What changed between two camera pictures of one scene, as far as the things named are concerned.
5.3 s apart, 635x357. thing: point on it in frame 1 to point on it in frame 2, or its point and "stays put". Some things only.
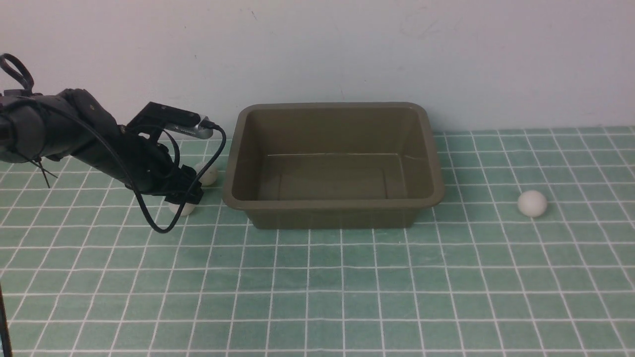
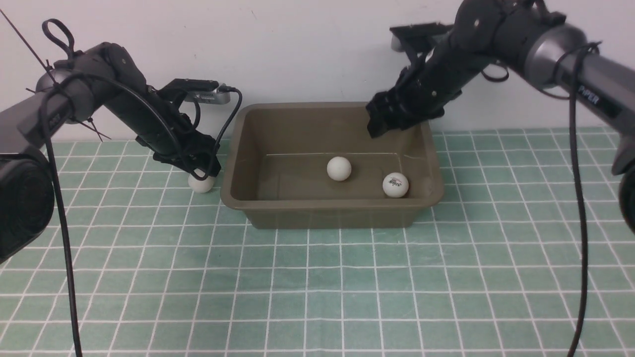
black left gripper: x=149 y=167 to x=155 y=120
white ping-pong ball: x=532 y=203 to x=395 y=185
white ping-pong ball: x=187 y=209 to x=339 y=168
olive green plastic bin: x=333 y=165 stays put
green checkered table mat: x=528 y=250 stays put
